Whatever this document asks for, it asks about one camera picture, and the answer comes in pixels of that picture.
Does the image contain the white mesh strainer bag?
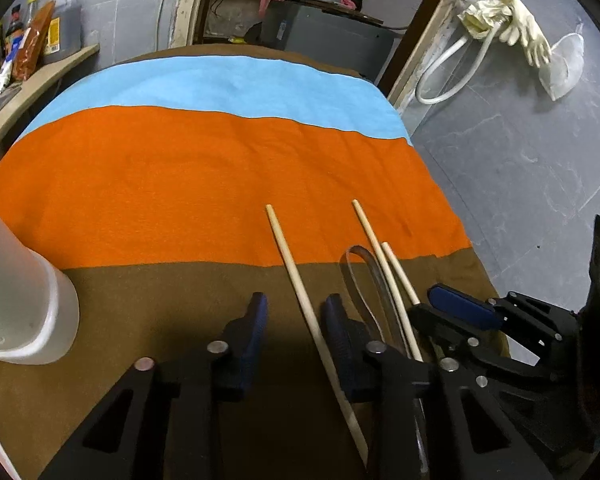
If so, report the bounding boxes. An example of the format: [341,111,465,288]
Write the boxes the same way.
[539,23,584,102]

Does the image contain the thin metal whisk loop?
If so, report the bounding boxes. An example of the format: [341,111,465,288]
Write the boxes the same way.
[340,245,412,358]

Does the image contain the beige kitchen counter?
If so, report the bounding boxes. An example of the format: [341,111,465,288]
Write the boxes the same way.
[0,44,100,142]

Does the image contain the brown spice bag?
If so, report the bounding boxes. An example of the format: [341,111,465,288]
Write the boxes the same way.
[12,0,55,81]

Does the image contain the striped blue orange brown cloth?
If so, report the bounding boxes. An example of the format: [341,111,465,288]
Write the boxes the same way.
[0,48,494,479]

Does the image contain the blue white packet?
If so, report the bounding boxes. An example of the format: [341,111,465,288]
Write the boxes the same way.
[0,36,22,96]

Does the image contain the large dark vinegar jug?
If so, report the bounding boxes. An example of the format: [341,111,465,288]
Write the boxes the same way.
[43,0,82,64]

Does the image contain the dark grey cabinet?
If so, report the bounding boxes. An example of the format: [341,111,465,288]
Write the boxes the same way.
[260,1,396,81]

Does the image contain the white plastic utensil holder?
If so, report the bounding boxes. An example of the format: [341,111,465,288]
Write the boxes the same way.
[0,218,80,365]

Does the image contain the white hose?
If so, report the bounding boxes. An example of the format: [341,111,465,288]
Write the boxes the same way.
[415,24,502,106]

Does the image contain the cream rubber gloves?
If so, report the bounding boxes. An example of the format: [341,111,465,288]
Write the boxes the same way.
[458,0,552,68]

